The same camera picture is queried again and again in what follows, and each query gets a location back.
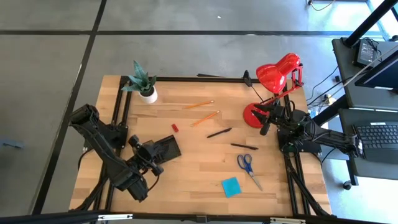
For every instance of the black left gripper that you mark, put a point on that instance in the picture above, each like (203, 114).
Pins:
(147, 154)

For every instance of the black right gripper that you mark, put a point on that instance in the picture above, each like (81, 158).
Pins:
(278, 117)

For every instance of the black mesh desk organizer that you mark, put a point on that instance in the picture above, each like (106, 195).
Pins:
(169, 149)

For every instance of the black pen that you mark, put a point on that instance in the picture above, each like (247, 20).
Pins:
(219, 132)
(244, 146)

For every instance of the small red eraser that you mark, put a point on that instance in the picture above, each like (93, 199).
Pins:
(174, 127)

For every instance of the orange pencil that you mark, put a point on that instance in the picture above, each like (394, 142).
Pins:
(199, 104)
(205, 118)

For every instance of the blue sticky note pad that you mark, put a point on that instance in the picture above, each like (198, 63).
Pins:
(231, 187)

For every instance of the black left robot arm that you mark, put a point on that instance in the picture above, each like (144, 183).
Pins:
(105, 155)

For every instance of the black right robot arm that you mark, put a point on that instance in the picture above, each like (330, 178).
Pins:
(329, 138)

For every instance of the red desk lamp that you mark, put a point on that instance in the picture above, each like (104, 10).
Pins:
(273, 76)

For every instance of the black diagonal desk leg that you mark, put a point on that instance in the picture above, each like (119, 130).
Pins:
(329, 110)

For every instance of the white yellow power strip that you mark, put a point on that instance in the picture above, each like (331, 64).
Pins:
(329, 100)

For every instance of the green plant in white pot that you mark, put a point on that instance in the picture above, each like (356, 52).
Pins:
(143, 82)

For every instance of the black side desk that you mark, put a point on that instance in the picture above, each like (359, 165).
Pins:
(345, 77)
(373, 171)

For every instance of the black caster wheel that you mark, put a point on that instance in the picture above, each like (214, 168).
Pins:
(347, 185)

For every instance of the black keyboard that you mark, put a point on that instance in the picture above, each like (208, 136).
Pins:
(377, 138)

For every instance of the black power adapter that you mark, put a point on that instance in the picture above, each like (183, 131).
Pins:
(365, 53)

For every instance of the black monitor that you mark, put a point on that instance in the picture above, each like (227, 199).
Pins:
(381, 76)

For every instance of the grey object on floor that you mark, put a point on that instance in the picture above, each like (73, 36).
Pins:
(11, 144)

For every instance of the black diagonal pole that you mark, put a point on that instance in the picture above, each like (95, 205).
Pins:
(370, 21)

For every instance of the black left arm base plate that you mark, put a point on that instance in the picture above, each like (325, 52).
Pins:
(119, 140)

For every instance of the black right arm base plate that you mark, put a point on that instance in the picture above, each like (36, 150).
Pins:
(289, 148)

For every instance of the silver frame bracket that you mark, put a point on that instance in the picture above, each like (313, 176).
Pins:
(115, 217)
(287, 221)

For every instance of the black aluminium table frame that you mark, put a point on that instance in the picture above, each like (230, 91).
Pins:
(202, 79)

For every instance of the small grey bracket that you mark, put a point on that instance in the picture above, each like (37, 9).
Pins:
(201, 219)

